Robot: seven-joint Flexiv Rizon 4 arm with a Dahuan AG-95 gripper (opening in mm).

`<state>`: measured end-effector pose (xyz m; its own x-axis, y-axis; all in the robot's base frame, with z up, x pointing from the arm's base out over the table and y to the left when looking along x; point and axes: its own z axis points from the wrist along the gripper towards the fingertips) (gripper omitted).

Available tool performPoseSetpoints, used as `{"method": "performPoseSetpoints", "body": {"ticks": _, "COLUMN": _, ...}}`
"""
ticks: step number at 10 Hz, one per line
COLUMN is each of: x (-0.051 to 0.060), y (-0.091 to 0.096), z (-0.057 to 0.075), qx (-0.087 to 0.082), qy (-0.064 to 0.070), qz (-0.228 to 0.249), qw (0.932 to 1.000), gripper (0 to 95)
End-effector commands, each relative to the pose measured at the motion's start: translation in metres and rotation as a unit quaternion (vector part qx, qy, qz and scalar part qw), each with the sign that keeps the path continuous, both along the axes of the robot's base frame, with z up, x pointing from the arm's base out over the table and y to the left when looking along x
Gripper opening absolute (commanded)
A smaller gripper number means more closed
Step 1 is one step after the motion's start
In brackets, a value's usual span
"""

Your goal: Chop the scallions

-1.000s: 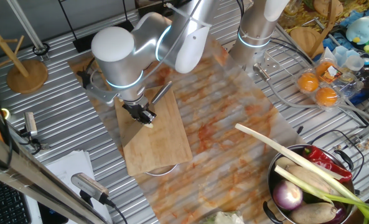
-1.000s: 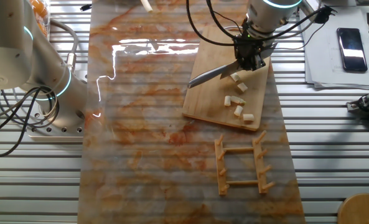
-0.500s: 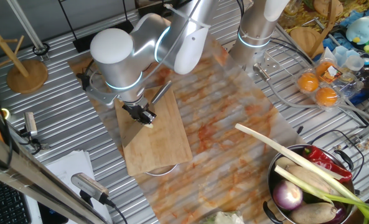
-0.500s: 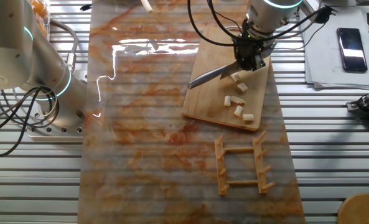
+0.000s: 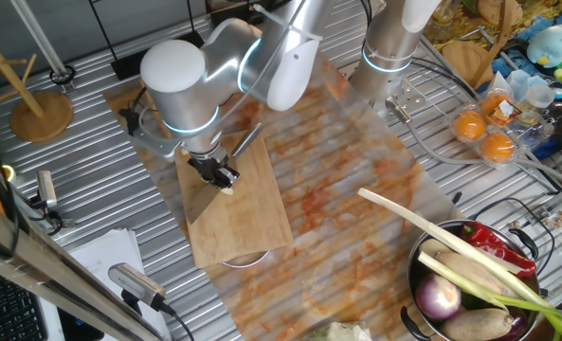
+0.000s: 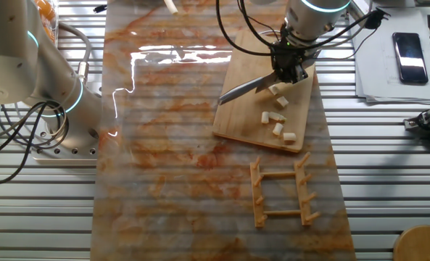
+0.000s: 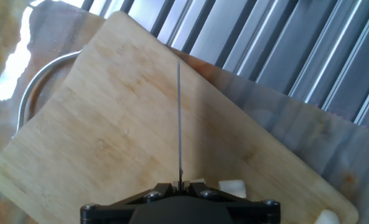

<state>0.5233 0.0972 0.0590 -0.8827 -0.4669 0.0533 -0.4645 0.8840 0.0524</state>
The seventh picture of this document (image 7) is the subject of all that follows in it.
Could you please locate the short cut scallion piece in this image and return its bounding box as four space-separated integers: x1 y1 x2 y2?
218 179 248 199
314 209 341 224

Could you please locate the steel cleaver knife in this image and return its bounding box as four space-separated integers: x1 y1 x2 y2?
176 60 184 191

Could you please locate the wooden cutting board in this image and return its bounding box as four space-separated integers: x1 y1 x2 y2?
0 11 359 224

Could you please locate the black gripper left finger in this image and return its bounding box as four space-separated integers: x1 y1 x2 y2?
80 183 180 224

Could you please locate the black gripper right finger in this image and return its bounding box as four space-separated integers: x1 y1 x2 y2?
180 182 281 224

